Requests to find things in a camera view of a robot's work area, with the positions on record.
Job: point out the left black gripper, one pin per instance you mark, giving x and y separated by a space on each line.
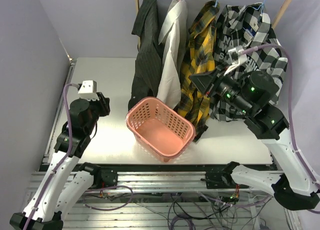
104 104

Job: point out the aluminium frame base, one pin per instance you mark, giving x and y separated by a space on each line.
116 148

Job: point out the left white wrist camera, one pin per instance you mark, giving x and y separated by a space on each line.
88 90

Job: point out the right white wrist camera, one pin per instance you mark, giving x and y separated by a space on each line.
237 57

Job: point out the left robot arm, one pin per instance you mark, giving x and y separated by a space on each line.
57 159

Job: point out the black white checkered shirt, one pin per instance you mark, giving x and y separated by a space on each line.
248 26

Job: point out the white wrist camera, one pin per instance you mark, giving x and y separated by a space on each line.
237 57
88 90

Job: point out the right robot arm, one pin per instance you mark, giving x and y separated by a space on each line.
294 189

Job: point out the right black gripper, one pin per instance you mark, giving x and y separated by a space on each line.
204 80

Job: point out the yellow plaid shirt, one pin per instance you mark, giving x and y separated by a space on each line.
194 106

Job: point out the pink plastic basket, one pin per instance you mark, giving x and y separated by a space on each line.
159 129

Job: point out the dark pinstriped shirt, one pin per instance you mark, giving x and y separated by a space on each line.
148 63

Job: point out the blue hanger of checkered shirt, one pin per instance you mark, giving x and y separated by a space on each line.
262 4

